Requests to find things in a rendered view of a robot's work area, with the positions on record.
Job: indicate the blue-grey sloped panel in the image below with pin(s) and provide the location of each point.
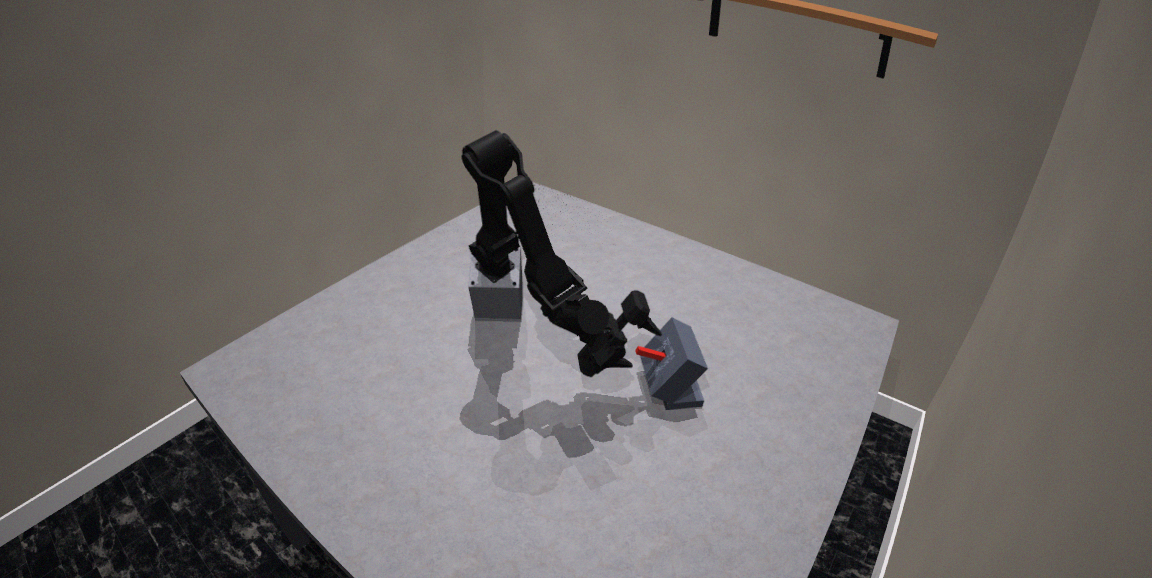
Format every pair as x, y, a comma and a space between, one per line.
674, 379

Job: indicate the red rectangular block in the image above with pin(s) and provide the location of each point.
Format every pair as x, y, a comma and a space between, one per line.
650, 353

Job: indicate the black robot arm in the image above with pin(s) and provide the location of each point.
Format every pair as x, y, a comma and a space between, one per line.
492, 155

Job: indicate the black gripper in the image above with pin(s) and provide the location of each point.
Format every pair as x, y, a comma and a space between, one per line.
635, 311

